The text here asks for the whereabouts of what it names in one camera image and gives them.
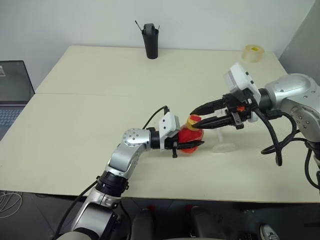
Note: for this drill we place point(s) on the black tapered cup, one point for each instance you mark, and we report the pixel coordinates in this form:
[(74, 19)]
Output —
[(151, 45)]

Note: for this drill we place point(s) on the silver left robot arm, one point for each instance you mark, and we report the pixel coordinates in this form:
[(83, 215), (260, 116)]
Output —
[(125, 160)]

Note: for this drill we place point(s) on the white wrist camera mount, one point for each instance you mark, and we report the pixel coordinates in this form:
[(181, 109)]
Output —
[(240, 77), (168, 125)]

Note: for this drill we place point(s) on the red and yellow bottle cap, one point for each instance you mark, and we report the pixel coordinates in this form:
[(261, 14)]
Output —
[(191, 122)]

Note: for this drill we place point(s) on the dark rounded shape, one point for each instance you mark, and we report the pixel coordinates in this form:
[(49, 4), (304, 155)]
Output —
[(202, 222), (143, 225)]

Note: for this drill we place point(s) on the grey and white shoe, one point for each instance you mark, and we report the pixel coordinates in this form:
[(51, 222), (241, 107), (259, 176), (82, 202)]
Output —
[(268, 232)]

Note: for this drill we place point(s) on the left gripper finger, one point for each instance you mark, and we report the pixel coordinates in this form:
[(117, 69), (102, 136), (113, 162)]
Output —
[(191, 145)]

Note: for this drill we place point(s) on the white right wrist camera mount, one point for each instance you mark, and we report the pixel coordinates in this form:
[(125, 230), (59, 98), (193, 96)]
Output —
[(240, 77)]

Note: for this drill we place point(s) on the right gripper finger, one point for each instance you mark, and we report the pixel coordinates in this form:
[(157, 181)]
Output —
[(210, 106), (215, 122)]

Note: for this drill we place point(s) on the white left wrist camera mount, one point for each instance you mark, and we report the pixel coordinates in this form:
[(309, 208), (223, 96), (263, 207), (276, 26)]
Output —
[(168, 125)]

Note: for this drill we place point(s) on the clear tape roll yellow core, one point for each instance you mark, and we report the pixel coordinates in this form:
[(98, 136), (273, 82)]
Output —
[(252, 53)]

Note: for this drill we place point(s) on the thin black stick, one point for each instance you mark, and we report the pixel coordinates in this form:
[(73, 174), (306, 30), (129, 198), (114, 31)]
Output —
[(138, 26), (158, 27)]

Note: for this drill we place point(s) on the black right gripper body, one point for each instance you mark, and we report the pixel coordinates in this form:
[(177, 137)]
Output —
[(240, 105)]

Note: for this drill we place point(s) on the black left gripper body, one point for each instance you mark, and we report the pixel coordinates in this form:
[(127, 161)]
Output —
[(172, 144)]

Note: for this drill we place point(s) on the grey laptop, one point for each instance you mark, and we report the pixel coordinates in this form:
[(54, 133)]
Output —
[(13, 85)]

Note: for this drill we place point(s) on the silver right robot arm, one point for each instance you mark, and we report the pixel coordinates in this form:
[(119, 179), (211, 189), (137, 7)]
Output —
[(292, 92)]

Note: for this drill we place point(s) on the clear bottle with red label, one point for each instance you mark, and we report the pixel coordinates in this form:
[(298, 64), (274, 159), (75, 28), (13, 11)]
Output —
[(187, 136)]

